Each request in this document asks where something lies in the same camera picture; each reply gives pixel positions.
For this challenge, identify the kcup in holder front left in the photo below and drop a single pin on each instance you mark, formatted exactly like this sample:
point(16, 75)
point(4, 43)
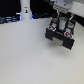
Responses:
point(52, 28)

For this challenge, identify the black kcup holder drawer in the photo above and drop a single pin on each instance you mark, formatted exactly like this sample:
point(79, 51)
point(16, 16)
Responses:
point(57, 36)

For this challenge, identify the kcup in holder back right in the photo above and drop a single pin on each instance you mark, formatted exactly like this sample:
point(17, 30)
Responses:
point(71, 25)

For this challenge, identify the white kcup green lid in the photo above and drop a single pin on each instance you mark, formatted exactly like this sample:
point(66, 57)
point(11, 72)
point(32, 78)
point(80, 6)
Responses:
point(62, 24)

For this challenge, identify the black keyboard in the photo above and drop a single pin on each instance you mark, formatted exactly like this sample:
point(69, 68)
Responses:
point(10, 19)

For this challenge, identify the kcup in holder front right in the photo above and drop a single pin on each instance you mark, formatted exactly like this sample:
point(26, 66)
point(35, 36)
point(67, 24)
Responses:
point(68, 34)

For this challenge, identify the kcup in holder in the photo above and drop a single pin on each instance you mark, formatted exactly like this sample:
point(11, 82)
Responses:
point(71, 25)
point(68, 34)
point(52, 28)

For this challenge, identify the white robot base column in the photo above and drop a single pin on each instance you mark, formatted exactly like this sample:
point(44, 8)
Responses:
point(26, 13)

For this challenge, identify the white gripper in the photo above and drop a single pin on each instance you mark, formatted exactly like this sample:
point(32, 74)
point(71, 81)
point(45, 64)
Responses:
point(63, 5)

